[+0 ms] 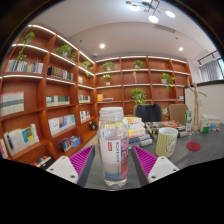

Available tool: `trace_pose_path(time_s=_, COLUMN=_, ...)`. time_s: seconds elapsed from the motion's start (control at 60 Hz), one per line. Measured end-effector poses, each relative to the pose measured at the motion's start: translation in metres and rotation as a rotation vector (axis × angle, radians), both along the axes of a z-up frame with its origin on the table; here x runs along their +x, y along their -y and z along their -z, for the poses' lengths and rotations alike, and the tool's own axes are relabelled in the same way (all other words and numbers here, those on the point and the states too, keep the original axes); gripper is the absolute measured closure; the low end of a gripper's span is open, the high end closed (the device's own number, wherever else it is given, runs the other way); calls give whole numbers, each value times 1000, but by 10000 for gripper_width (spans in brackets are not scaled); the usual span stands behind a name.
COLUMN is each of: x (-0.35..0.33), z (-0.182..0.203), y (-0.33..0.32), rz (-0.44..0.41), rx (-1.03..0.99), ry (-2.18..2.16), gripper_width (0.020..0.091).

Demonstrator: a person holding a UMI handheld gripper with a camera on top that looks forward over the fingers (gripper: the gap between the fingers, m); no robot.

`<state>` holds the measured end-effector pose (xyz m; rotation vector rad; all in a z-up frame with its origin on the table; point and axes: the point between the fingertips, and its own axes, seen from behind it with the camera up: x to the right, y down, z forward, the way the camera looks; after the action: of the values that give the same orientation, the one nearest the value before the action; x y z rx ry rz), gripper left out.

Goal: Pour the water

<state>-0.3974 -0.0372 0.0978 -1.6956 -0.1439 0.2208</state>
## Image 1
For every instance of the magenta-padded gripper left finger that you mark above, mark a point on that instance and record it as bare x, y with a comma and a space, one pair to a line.
63, 168

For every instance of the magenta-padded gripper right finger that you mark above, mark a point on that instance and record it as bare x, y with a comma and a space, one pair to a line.
163, 166

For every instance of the clear plastic water bottle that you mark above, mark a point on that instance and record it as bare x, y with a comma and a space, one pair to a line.
113, 150

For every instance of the yellow striped white mug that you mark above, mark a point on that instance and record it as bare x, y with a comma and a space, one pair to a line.
166, 141

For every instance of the flat round red coaster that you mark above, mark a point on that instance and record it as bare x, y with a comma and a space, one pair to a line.
193, 146

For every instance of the book stack with orange disc cover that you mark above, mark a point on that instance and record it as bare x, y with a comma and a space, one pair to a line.
166, 126

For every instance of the colourful stack of books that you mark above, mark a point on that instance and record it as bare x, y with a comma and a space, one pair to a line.
136, 128

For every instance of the tall green white carton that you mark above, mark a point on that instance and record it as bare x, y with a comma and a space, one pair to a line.
188, 120

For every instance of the brown chair back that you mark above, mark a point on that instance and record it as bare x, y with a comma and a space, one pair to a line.
176, 113

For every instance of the dark blue office chair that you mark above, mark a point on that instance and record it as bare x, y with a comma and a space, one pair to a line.
148, 112

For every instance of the small green white box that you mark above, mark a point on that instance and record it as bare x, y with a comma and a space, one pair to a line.
204, 126

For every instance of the stack of white books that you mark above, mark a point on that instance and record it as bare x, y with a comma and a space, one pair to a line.
211, 119

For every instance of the wooden artist mannequin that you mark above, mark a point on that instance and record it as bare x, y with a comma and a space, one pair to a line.
196, 103

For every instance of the orange wooden shelf unit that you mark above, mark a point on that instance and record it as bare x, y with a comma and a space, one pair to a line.
50, 96

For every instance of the grey curtain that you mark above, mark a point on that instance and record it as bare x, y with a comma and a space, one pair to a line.
210, 70

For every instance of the window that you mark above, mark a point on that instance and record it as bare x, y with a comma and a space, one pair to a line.
221, 66

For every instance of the round ceiling downlight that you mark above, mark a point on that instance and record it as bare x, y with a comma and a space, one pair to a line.
102, 46
180, 49

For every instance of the ceiling air vent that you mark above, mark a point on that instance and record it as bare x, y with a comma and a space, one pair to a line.
165, 28

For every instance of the branched ceiling lamp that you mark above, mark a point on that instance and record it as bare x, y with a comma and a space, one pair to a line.
153, 18

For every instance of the black track light rail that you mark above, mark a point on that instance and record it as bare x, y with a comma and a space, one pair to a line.
208, 56

